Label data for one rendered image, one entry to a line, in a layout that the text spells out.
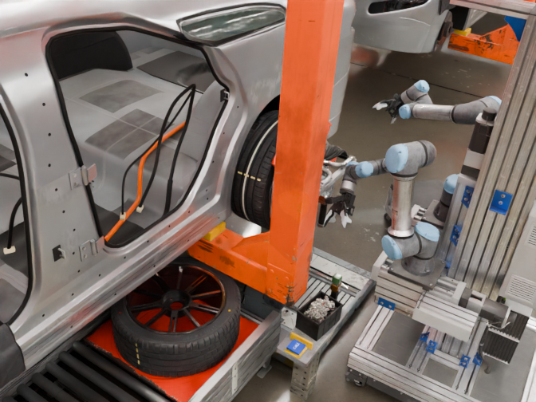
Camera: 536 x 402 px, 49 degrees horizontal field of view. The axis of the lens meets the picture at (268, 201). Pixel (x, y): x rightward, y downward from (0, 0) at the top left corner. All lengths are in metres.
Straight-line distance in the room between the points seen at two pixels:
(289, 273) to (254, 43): 1.11
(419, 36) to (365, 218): 1.84
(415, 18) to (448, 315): 3.24
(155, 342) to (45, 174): 1.08
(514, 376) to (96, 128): 2.63
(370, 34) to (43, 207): 3.91
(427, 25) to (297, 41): 3.36
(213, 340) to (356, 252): 1.65
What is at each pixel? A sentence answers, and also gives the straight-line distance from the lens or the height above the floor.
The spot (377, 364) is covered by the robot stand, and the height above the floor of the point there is 0.23.
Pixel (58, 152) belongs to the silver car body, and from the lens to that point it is 2.20.
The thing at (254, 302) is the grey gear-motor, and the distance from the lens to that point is 3.50.
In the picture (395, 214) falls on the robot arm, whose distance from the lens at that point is 2.68.
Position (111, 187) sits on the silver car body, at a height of 0.82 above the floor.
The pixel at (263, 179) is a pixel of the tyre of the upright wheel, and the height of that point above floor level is 0.98.
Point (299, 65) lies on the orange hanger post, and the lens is 2.36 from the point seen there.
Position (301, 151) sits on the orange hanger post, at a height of 1.42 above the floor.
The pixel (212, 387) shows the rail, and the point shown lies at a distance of 2.87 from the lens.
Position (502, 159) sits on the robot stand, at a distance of 2.73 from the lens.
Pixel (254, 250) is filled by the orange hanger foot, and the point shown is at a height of 0.76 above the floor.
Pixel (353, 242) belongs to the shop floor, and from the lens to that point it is 4.34.
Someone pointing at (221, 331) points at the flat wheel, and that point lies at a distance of 2.94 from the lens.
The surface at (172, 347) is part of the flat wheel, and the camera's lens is 2.88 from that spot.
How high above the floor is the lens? 2.66
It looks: 35 degrees down
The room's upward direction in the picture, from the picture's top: 4 degrees clockwise
